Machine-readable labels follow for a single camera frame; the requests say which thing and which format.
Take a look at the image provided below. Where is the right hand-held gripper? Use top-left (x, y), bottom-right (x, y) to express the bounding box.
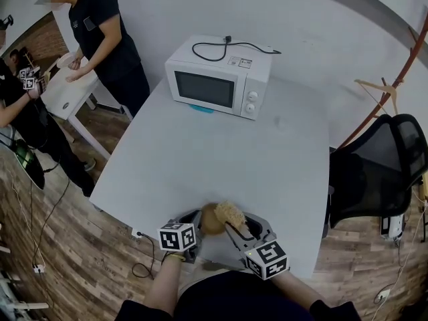
top-left (224, 213), bottom-right (290, 282)

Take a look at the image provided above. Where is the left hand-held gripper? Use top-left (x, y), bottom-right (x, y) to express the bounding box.
top-left (156, 209), bottom-right (204, 264)

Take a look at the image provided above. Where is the brown wooden bowl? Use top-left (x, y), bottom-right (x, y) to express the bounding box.
top-left (200, 203), bottom-right (226, 235)

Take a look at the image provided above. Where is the yellow sponge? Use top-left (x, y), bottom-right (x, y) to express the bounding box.
top-left (213, 201), bottom-right (249, 232)

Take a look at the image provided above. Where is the person's left forearm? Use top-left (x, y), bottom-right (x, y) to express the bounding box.
top-left (142, 251), bottom-right (187, 318)

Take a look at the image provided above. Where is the person's right forearm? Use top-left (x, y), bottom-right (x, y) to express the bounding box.
top-left (270, 272), bottom-right (330, 312)

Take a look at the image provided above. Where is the person's grey trouser leg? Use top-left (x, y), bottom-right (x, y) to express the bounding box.
top-left (177, 258), bottom-right (250, 297)

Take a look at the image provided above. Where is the person's dark shirt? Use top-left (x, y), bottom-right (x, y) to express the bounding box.
top-left (115, 269), bottom-right (362, 321)

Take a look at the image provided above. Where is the teal pad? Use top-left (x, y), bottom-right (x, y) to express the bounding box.
top-left (188, 103), bottom-right (215, 115)

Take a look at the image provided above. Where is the white microwave oven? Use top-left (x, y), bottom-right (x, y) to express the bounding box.
top-left (165, 34), bottom-right (273, 122)

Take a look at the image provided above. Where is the black mesh office chair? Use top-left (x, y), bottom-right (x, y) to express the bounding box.
top-left (323, 113), bottom-right (428, 239)

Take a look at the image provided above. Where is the white device on floor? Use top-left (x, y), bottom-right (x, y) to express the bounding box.
top-left (379, 213), bottom-right (406, 241)

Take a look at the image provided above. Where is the white floor socket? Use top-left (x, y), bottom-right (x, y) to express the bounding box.
top-left (373, 288), bottom-right (391, 304)

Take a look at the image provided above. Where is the brown wooden coat rack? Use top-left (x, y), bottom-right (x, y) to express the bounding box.
top-left (337, 8), bottom-right (428, 150)

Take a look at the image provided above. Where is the green and black bag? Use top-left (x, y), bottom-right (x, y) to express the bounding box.
top-left (12, 138), bottom-right (46, 191)

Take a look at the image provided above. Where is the small white table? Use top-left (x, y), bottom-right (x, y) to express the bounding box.
top-left (39, 66), bottom-right (134, 162)

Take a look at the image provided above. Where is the light wooden board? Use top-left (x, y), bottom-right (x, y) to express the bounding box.
top-left (418, 172), bottom-right (428, 202)

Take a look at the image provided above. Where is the wooden clothes hanger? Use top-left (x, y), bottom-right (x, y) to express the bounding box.
top-left (353, 76), bottom-right (403, 116)

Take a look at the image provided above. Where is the white plate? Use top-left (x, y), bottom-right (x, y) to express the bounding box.
top-left (56, 52), bottom-right (78, 69)

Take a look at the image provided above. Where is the small wooden stand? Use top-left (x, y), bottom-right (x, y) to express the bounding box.
top-left (19, 47), bottom-right (37, 69)

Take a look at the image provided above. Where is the black floor cable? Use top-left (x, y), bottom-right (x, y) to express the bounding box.
top-left (131, 233), bottom-right (156, 280)

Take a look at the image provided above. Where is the black microwave power cable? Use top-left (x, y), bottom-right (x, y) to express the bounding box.
top-left (191, 35), bottom-right (282, 63)

